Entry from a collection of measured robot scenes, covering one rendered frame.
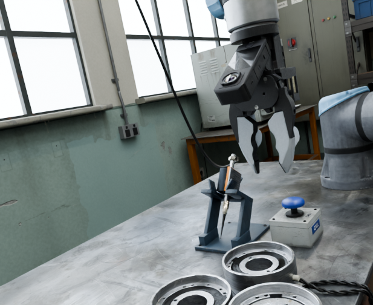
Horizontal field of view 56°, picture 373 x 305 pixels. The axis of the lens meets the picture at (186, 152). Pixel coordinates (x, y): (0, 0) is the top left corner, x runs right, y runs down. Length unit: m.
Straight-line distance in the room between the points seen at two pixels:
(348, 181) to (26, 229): 1.65
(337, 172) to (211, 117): 2.09
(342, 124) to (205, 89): 2.12
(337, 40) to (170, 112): 2.16
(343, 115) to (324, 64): 3.41
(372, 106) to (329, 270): 0.41
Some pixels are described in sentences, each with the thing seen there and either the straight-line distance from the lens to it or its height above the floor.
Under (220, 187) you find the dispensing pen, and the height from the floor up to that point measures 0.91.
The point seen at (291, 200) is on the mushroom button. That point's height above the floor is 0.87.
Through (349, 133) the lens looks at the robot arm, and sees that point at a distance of 0.90.
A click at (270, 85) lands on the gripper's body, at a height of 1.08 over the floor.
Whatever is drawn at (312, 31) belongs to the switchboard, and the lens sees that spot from 4.35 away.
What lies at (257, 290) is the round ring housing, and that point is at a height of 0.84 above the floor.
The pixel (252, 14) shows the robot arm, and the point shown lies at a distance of 0.52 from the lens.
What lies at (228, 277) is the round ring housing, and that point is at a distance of 0.53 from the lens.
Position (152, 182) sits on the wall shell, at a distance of 2.65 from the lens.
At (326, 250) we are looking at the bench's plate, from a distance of 0.64.
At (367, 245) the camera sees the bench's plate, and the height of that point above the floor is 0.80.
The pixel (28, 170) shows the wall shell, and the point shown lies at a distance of 2.08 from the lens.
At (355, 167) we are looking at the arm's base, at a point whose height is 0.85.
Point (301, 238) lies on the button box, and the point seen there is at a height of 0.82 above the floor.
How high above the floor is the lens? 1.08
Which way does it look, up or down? 8 degrees down
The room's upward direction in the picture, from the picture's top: 11 degrees counter-clockwise
